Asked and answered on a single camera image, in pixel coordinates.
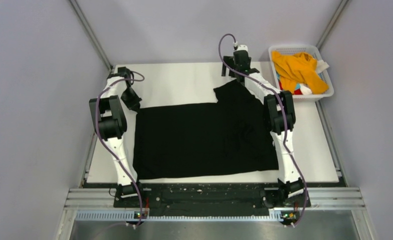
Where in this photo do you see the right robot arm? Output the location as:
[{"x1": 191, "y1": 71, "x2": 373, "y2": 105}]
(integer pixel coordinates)
[{"x1": 221, "y1": 42, "x2": 308, "y2": 206}]

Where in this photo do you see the white cable duct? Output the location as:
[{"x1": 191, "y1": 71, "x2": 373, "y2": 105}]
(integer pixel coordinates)
[{"x1": 75, "y1": 209, "x2": 284, "y2": 222}]

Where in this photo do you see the orange t shirt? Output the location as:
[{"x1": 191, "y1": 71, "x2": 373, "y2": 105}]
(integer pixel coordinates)
[{"x1": 271, "y1": 50, "x2": 329, "y2": 95}]

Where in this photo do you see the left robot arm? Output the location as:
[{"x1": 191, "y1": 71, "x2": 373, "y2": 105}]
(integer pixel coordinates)
[{"x1": 88, "y1": 66, "x2": 145, "y2": 207}]

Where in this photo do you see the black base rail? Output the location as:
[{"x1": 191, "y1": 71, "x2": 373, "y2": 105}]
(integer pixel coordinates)
[{"x1": 113, "y1": 183, "x2": 311, "y2": 217}]

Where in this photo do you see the red blue cloth in basket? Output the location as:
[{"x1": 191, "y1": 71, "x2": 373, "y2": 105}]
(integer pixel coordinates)
[{"x1": 278, "y1": 79, "x2": 303, "y2": 96}]

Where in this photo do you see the white cloth in basket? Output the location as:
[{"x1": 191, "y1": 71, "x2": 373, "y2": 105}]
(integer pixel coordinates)
[{"x1": 315, "y1": 60, "x2": 330, "y2": 75}]

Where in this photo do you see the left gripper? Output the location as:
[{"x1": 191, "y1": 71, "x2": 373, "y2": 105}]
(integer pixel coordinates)
[{"x1": 121, "y1": 87, "x2": 142, "y2": 113}]

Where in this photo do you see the black t shirt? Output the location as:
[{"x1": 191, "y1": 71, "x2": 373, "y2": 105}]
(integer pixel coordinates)
[{"x1": 133, "y1": 81, "x2": 279, "y2": 180}]

